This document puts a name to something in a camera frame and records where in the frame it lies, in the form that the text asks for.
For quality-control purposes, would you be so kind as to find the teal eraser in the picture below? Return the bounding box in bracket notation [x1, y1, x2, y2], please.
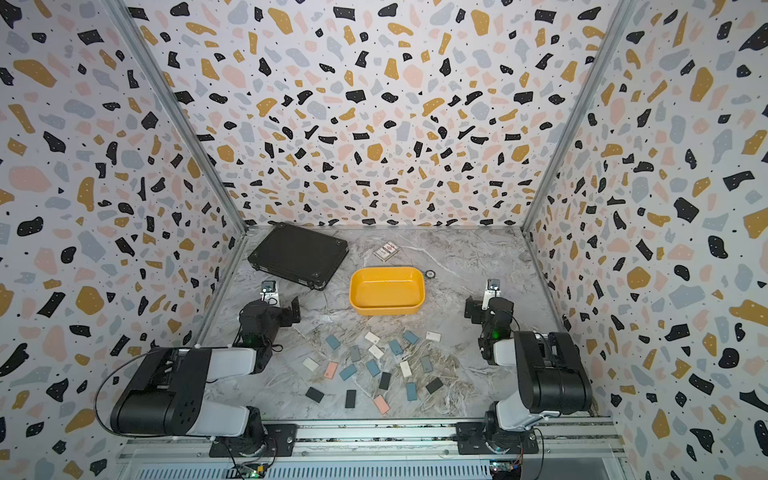
[406, 382, 418, 402]
[403, 330, 419, 345]
[339, 365, 357, 381]
[326, 335, 341, 350]
[389, 340, 403, 356]

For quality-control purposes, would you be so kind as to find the pink eraser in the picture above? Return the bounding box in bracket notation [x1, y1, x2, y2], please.
[324, 362, 339, 379]
[373, 395, 390, 415]

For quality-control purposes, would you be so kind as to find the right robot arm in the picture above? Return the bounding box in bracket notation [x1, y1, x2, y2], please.
[456, 279, 593, 455]

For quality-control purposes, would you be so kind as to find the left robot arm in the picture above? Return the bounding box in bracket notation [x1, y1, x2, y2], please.
[104, 281, 301, 459]

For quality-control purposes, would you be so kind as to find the yellow storage box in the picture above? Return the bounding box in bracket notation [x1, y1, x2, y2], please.
[349, 266, 426, 316]

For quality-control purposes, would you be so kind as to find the black eraser far left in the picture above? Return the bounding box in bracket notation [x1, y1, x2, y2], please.
[306, 387, 325, 403]

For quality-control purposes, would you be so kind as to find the black eraser right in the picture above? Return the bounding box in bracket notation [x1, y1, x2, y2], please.
[426, 378, 443, 394]

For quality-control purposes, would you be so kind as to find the playing card box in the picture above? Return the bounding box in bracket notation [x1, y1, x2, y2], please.
[374, 242, 400, 262]

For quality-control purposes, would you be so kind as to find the teal eraser middle low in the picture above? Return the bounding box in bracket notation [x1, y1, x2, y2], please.
[366, 360, 381, 377]

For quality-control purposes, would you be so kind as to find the black eraser bottom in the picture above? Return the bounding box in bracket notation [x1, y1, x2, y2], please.
[345, 390, 357, 409]

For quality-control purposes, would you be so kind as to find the pink eraser bottom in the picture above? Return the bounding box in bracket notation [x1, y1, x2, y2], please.
[373, 395, 390, 415]

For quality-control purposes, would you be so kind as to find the black flat case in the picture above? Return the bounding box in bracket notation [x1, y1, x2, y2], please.
[248, 223, 349, 291]

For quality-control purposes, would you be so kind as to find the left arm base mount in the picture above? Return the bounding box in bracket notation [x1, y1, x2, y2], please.
[208, 423, 298, 460]

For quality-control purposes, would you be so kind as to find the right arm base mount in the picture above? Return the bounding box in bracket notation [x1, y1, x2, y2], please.
[455, 422, 539, 455]

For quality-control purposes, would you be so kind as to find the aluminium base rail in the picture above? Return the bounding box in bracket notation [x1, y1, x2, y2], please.
[116, 415, 634, 479]

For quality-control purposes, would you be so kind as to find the right aluminium corner post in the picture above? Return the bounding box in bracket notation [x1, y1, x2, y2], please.
[520, 0, 637, 234]

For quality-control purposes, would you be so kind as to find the aluminium corner post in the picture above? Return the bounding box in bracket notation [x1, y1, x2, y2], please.
[101, 0, 248, 235]
[520, 0, 637, 234]

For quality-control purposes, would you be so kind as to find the left aluminium corner post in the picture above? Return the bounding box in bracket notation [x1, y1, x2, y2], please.
[101, 0, 248, 235]

